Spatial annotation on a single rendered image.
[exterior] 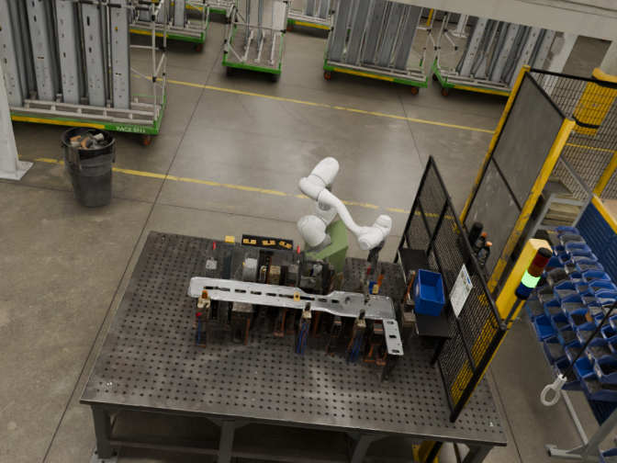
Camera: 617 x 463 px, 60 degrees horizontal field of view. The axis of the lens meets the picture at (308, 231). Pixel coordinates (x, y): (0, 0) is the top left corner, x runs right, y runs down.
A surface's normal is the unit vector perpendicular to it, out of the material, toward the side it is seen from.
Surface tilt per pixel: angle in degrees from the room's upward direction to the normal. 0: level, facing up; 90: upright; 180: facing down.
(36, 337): 0
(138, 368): 0
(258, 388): 0
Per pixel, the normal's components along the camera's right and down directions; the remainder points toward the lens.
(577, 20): 0.00, 0.60
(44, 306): 0.16, -0.79
